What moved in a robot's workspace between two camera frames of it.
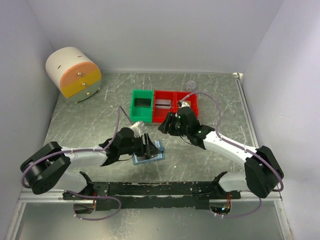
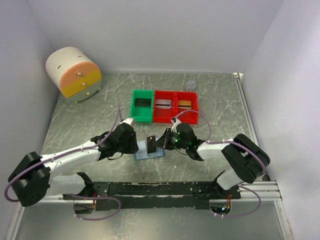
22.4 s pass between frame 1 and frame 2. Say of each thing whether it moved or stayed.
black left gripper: moved
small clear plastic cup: stayed
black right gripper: moved
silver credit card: stayed
